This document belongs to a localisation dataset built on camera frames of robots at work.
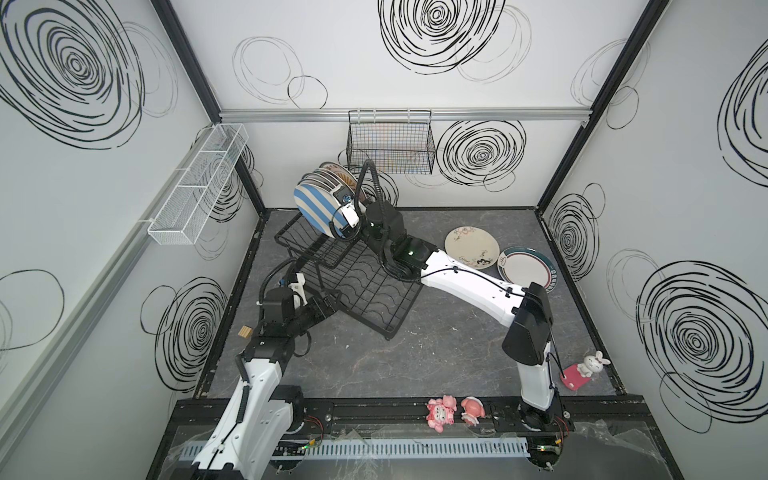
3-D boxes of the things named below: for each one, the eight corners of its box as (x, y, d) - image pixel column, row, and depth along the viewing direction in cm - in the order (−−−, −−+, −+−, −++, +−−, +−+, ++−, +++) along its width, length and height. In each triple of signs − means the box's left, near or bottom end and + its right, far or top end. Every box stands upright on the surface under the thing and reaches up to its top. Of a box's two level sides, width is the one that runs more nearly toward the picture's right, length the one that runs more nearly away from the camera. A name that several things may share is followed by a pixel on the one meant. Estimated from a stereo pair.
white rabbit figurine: (583, 381, 81) (601, 372, 74) (571, 370, 83) (588, 360, 76) (593, 370, 83) (611, 360, 76) (581, 359, 85) (599, 349, 78)
